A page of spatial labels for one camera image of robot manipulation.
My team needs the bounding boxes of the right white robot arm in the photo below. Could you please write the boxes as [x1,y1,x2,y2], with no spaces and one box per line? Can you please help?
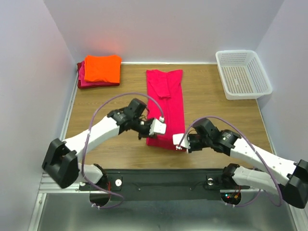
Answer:
[179,116,308,209]

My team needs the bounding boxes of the folded orange t shirt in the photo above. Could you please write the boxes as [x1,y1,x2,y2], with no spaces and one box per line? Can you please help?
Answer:
[84,55,122,84]

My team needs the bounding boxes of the folded dark red t shirt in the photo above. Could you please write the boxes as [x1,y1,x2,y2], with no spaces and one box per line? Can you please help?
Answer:
[76,62,120,91]

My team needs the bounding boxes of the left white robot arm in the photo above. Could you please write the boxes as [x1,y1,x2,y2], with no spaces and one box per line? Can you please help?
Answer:
[42,99,157,190]

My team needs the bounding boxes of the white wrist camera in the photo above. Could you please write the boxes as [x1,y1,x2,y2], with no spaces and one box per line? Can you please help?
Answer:
[172,133,190,150]
[149,116,167,136]

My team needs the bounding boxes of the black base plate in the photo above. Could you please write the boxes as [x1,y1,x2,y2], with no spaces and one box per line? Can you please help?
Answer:
[79,168,251,202]

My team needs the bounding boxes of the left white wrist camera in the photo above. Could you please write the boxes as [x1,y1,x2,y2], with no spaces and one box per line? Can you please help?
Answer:
[149,116,167,136]

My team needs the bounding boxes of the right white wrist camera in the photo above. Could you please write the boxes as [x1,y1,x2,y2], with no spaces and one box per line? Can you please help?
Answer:
[172,133,190,150]

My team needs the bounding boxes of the folded pink t shirt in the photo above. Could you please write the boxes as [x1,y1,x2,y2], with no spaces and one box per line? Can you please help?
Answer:
[77,60,116,88]

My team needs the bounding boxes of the crimson t shirt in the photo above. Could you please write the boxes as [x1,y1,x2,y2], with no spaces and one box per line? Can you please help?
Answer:
[146,69,185,150]

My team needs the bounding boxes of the white plastic basket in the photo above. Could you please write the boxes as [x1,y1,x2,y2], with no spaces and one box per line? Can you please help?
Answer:
[216,50,272,100]

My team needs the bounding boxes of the aluminium frame rail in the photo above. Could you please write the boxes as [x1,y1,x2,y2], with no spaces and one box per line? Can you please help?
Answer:
[29,175,308,231]

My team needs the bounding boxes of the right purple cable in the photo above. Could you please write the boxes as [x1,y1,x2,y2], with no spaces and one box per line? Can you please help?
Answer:
[179,115,282,207]

